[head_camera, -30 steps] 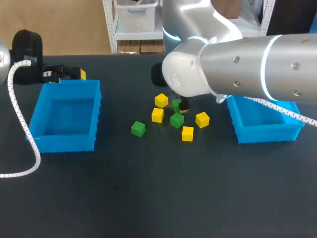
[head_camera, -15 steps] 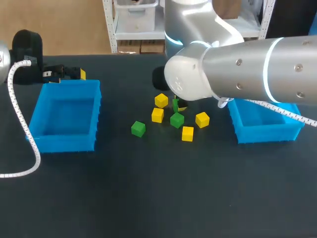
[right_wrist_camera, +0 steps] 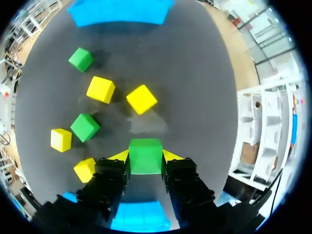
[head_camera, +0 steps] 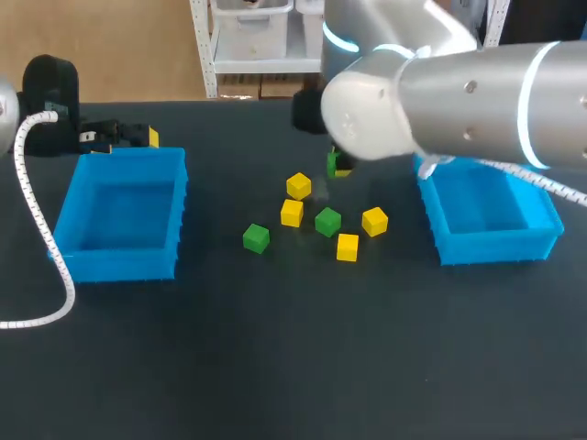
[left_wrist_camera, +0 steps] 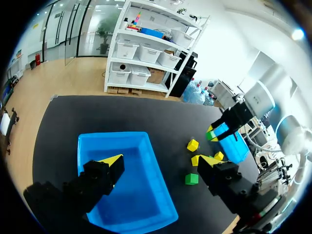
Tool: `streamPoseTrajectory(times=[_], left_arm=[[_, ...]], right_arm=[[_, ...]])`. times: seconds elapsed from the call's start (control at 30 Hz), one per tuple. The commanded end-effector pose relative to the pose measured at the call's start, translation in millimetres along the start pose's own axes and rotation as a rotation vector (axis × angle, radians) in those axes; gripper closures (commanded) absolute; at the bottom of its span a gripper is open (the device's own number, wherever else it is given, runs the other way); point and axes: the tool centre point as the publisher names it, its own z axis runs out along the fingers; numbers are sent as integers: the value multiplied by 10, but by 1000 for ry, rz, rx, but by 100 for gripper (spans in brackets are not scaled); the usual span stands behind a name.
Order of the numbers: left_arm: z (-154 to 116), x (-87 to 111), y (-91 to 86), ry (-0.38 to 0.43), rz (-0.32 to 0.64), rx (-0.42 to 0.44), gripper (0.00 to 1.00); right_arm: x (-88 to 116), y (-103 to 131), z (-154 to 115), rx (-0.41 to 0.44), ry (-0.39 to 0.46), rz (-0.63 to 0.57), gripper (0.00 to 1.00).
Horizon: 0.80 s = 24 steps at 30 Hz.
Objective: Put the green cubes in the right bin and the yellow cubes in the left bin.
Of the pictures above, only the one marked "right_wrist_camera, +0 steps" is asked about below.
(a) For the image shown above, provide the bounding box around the yellow cube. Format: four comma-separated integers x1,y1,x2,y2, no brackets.
86,76,116,105
50,128,73,153
73,157,97,184
126,84,158,116

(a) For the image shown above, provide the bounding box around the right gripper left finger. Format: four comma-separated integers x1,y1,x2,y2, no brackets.
76,149,131,221

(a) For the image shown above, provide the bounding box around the green cube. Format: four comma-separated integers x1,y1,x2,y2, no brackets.
128,138,163,176
70,113,101,143
68,47,95,73

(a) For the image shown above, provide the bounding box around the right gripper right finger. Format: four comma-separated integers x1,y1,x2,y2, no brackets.
161,148,217,226

